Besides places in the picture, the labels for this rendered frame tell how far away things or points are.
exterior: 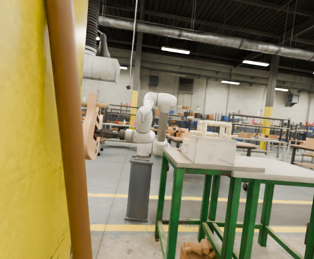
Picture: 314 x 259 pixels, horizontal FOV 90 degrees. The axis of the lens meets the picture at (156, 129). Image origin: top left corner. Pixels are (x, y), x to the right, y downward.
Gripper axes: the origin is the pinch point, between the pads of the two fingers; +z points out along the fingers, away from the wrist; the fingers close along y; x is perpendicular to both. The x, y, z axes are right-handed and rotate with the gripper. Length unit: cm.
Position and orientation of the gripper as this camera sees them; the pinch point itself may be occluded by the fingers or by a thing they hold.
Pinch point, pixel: (96, 132)
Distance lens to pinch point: 119.5
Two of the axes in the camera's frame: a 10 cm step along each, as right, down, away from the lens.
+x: 0.3, -9.3, 3.6
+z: -9.9, -0.8, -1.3
